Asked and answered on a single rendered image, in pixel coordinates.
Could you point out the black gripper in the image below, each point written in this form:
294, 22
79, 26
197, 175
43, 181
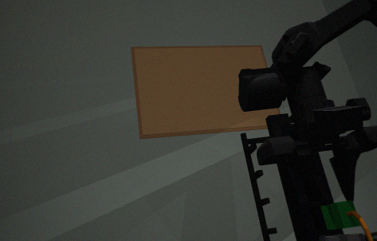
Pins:
346, 151

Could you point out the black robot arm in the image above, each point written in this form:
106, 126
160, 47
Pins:
266, 88

